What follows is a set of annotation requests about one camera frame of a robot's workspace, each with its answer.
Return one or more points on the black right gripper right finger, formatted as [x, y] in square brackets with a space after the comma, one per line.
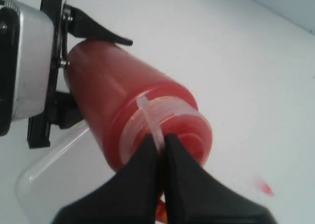
[193, 196]

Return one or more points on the red ketchup squeeze bottle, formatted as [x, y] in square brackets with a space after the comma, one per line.
[123, 99]

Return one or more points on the white rectangular plastic tray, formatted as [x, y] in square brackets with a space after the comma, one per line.
[71, 168]

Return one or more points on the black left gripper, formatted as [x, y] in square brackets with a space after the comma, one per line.
[60, 107]

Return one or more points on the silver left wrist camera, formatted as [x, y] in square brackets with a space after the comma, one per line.
[26, 43]

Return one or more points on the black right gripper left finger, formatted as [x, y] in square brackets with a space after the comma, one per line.
[129, 197]

